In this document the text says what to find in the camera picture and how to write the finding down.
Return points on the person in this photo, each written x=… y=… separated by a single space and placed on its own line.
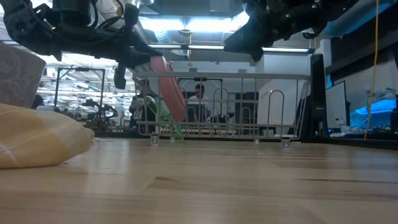
x=199 y=93
x=140 y=105

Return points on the black aluminium table frame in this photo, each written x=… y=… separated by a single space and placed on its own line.
x=342 y=142

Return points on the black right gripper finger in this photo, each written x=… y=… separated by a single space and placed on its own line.
x=248 y=37
x=256 y=54

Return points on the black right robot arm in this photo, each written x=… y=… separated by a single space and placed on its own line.
x=329 y=9

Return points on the white cabinet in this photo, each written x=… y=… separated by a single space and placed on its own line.
x=289 y=102

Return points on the whiteboard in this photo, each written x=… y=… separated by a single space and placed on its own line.
x=335 y=105

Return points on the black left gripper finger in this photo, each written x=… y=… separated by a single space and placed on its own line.
x=147 y=47
x=138 y=60

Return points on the black upright column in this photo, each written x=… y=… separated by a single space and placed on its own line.
x=317 y=93

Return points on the green translucent plate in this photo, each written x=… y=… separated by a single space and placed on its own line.
x=160 y=115

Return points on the black background rig frame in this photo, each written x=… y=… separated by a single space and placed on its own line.
x=102 y=87

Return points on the yellow checked dish cloth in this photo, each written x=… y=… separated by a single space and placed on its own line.
x=37 y=137

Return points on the ceiling light fixture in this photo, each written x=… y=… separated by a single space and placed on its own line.
x=192 y=24

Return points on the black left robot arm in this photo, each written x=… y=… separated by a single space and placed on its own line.
x=25 y=25

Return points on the small pink plate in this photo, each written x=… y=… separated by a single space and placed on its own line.
x=169 y=90

